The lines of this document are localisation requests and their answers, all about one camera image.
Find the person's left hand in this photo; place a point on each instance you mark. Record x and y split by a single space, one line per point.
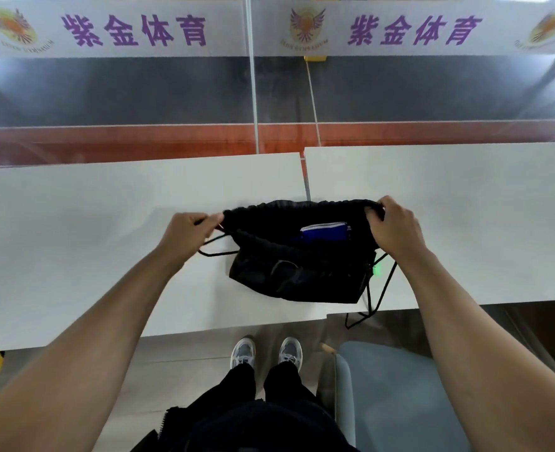
183 240

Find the person's right hand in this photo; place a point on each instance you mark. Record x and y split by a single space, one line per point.
400 232

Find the person's left fingers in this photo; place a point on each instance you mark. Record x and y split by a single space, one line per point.
209 218

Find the person's right thumb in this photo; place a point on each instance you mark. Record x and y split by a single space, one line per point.
372 222

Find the person's right forearm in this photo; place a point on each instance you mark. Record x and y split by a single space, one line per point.
484 353

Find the person's left forearm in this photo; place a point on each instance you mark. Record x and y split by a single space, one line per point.
84 343

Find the blue and white pouch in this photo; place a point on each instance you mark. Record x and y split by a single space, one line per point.
325 232

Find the grey left sneaker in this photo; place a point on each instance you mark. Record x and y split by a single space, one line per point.
243 353

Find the grey sneaker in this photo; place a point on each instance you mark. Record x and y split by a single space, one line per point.
290 352
243 353

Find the grey right sneaker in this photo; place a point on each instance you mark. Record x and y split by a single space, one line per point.
290 352

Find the yellow block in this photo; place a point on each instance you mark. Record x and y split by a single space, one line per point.
315 57

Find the grey-blue chair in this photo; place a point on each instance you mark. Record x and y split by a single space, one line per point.
400 400

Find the black trousers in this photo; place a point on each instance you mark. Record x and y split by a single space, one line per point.
284 385

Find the white banner with purple print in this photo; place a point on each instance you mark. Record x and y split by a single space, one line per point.
117 30
414 28

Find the black zip jacket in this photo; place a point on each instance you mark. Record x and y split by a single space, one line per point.
258 430

